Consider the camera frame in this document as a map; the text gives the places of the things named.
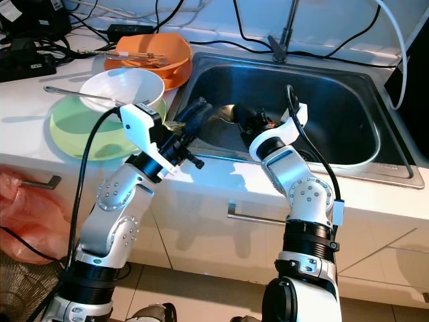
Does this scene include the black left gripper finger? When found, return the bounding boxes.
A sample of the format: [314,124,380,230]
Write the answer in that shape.
[182,96,214,142]
[170,101,198,135]

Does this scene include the white ceramic bowl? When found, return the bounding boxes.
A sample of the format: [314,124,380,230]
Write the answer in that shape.
[87,67,166,116]

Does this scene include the orange plastic bowl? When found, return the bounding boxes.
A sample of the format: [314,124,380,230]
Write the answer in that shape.
[117,32,193,74]

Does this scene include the metal fork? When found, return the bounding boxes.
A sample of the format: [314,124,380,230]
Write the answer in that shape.
[126,60,172,68]

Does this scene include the wooden chopstick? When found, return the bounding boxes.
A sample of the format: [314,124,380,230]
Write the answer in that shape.
[111,56,170,63]
[77,49,170,59]

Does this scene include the stainless steel sink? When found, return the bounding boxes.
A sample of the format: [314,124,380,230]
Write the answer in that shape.
[168,52,415,189]

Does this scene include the metal sink faucet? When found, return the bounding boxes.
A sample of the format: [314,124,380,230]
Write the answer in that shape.
[267,0,301,63]

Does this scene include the light green plate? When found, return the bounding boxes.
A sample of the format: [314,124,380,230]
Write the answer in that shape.
[50,96,167,162]

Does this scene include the black power adapter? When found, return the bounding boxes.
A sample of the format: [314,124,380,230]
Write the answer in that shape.
[107,23,154,38]

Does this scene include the orange plastic bag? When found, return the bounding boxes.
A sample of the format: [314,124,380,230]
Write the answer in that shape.
[0,168,71,264]

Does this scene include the black power strip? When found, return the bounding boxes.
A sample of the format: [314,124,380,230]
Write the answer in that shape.
[0,52,58,83]

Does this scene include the grey robot left leg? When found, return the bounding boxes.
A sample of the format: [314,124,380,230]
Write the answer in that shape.
[131,303,178,322]

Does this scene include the black electronics box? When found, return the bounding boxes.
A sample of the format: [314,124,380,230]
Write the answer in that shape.
[0,0,71,38]

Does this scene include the grey floor fan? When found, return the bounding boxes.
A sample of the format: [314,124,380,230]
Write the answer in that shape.
[0,252,71,322]

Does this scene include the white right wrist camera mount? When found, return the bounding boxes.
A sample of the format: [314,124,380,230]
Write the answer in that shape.
[249,103,309,160]

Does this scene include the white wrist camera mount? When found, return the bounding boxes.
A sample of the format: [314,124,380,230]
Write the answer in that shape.
[119,103,172,176]
[249,103,309,160]

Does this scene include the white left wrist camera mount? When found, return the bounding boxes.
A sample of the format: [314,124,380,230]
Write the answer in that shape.
[119,103,172,176]

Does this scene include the long silver drawer handle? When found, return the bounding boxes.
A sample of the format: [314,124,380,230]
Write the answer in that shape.
[227,203,286,227]

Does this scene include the black power cable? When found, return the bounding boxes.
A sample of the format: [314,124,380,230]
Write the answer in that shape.
[154,0,185,32]
[302,0,386,60]
[233,0,279,53]

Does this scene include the white water hose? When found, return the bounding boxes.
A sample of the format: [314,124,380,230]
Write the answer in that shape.
[375,0,410,110]

